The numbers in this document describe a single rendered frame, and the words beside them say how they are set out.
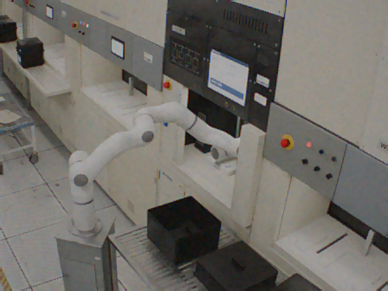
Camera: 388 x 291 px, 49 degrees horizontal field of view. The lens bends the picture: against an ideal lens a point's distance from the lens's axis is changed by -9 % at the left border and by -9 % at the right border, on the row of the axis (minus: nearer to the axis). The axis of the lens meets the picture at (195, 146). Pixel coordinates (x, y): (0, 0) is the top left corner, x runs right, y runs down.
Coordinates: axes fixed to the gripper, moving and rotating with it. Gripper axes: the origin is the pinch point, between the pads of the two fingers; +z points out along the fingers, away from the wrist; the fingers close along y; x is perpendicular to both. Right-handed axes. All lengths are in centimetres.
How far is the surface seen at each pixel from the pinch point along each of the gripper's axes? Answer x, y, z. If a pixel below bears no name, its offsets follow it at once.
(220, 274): -33, 46, -61
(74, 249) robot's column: -50, -22, -104
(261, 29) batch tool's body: 68, 14, -24
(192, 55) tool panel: 41, -34, -24
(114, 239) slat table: -43, -11, -84
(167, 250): -37, 15, -69
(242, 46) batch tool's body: 57, 4, -24
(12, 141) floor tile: -119, -290, -68
